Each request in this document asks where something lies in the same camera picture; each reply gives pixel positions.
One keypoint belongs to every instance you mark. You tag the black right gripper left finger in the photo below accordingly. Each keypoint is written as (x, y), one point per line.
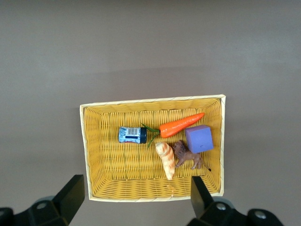
(70, 195)

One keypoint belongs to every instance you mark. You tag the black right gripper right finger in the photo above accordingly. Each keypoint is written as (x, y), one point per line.
(200, 197)

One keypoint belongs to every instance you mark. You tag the brown toy lion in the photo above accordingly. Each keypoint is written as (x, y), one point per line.
(188, 156)

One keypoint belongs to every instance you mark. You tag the toy bread loaf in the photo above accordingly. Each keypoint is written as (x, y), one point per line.
(168, 160)

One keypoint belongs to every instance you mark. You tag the yellow wicker basket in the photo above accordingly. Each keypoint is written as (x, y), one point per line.
(117, 169)

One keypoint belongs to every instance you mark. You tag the purple foam cube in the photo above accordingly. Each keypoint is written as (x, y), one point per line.
(200, 139)

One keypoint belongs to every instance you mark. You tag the orange toy carrot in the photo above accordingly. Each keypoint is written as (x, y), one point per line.
(181, 124)

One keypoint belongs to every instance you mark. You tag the small dark blue can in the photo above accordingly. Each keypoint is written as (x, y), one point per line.
(131, 134)

